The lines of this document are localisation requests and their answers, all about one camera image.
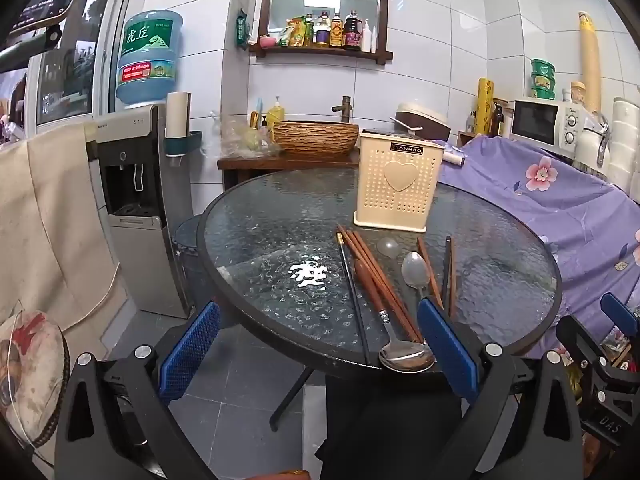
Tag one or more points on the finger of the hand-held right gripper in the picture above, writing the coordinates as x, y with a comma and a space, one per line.
585, 342
620, 314

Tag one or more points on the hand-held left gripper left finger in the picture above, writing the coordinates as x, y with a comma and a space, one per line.
190, 352

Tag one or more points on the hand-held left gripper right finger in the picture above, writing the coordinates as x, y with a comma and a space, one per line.
447, 350

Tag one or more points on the grey spoon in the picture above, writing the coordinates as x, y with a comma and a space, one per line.
414, 270

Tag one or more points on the cream perforated utensil holder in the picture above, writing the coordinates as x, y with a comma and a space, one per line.
397, 205

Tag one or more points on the dark round stool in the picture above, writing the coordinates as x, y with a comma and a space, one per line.
187, 260

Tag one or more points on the grey water dispenser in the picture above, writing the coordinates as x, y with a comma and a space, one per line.
145, 260

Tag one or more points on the purple floral cloth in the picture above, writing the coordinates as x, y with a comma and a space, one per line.
550, 210

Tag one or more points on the round printed cushion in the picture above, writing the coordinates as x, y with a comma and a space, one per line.
32, 380

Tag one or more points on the stacks of white disposable bowls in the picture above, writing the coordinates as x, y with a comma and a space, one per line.
625, 145

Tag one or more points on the white lint roller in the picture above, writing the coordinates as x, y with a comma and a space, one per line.
454, 159

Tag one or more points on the beige cloth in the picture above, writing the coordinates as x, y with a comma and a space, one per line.
45, 220

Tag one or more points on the wooden washstand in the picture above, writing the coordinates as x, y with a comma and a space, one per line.
250, 162

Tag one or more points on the white microwave oven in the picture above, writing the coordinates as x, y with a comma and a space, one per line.
535, 122

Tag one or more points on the teal cup holder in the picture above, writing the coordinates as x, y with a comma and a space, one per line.
187, 142

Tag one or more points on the small wooden box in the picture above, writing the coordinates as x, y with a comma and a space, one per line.
467, 139

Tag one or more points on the clear plastic bag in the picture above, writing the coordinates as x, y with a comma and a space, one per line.
230, 137

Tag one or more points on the jar with tan lid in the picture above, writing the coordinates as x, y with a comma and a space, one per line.
578, 94

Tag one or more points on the small clear bottle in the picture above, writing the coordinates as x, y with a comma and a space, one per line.
471, 124

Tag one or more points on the brown glass bottle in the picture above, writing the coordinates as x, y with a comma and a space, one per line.
498, 120

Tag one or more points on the brown and white rice cooker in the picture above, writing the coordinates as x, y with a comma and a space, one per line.
420, 117

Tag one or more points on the white paper cup stack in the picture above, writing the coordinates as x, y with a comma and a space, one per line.
177, 115

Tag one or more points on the yellow wrap roll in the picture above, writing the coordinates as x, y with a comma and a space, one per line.
486, 107

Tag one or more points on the woven pattern wash basin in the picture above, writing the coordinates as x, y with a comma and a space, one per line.
315, 140

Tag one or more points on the yellow soap pump bottle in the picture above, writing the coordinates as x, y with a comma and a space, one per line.
276, 116

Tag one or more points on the blue toothbrush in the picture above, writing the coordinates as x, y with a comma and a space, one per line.
259, 110

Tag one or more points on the tall tan paper cup stack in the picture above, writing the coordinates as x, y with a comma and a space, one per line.
590, 60

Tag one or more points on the bronze faucet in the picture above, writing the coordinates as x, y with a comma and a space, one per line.
345, 107

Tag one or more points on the blue water cooler bottle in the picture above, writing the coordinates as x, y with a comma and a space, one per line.
150, 60

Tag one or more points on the sliding window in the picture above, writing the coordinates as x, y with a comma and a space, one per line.
75, 70

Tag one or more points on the white plastic bottle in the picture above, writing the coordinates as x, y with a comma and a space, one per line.
367, 37

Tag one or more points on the green hanging packet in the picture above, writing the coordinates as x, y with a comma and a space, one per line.
243, 30

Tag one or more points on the dark soy sauce bottle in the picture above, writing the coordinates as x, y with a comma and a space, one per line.
352, 35

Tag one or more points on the brown label sauce bottle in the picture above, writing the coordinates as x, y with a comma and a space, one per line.
337, 34

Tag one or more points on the yellow snack packet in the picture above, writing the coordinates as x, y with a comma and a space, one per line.
294, 32

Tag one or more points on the purple label bottle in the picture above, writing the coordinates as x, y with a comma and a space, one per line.
322, 32

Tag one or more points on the green oil bottle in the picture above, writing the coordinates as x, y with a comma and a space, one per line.
309, 32

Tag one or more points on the wooden framed mirror shelf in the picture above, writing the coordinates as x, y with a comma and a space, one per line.
310, 5

